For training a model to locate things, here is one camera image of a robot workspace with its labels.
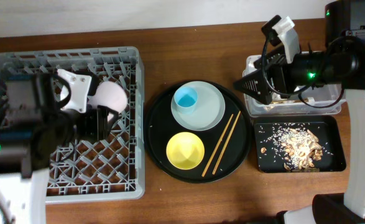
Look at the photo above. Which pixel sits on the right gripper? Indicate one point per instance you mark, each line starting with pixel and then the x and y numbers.
pixel 275 78

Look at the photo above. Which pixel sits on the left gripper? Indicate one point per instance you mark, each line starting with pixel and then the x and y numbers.
pixel 96 123

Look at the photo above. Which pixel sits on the pink cup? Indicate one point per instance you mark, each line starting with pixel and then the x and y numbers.
pixel 109 94

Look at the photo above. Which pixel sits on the blue cup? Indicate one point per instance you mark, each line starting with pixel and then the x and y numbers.
pixel 185 99

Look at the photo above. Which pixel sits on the food scraps and rice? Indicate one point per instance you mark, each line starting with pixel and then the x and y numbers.
pixel 291 147

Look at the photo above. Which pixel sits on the yellow bowl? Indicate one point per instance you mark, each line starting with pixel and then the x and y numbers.
pixel 185 150

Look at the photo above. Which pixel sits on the gold snack wrapper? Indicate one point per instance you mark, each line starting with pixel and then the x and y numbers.
pixel 287 103

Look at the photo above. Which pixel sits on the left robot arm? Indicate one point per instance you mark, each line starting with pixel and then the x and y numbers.
pixel 40 113

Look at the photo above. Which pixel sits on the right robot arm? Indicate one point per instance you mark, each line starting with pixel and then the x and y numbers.
pixel 288 71

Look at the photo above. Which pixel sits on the grey dishwasher rack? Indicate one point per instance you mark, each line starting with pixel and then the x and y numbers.
pixel 113 168

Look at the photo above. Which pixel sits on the wooden chopstick right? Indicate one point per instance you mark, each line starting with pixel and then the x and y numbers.
pixel 227 140

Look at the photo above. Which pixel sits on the wooden chopstick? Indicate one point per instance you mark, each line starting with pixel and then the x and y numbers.
pixel 216 147
pixel 227 140

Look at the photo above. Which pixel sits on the light grey plate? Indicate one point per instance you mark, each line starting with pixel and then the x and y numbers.
pixel 209 109

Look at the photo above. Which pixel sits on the black rectangular tray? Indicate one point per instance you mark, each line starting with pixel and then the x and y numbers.
pixel 331 133

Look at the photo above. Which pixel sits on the round black tray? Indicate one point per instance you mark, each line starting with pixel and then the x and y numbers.
pixel 160 126

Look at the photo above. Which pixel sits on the wooden chopstick left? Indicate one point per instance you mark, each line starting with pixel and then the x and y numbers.
pixel 216 147

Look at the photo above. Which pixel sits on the clear plastic bin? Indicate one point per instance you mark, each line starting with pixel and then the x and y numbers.
pixel 323 96

